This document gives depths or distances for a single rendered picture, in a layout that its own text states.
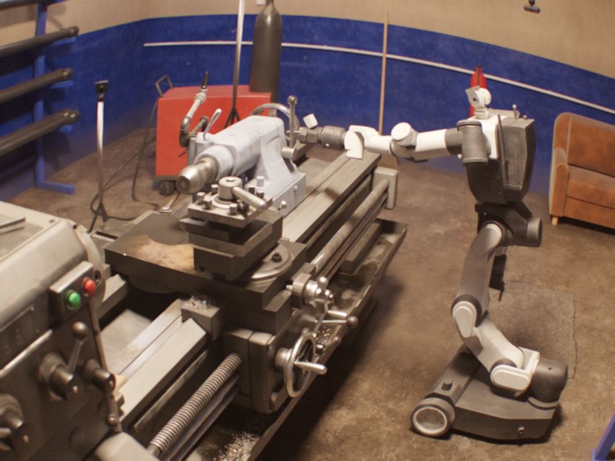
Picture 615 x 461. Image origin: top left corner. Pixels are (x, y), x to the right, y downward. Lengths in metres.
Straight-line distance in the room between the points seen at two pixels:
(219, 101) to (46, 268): 3.70
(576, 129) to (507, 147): 3.07
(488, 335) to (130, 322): 1.40
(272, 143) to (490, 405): 1.37
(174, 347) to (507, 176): 1.27
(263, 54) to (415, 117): 1.73
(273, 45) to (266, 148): 2.42
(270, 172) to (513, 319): 1.82
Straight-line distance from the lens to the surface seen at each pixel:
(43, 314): 1.09
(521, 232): 2.35
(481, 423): 2.62
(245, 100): 4.67
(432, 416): 2.62
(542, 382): 2.61
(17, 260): 1.07
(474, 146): 2.10
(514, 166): 2.25
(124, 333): 1.95
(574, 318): 3.79
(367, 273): 3.02
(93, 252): 1.46
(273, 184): 2.33
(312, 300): 1.85
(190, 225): 1.74
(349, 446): 2.59
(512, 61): 5.59
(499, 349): 2.61
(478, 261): 2.43
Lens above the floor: 1.78
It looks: 24 degrees down
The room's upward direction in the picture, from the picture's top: 3 degrees clockwise
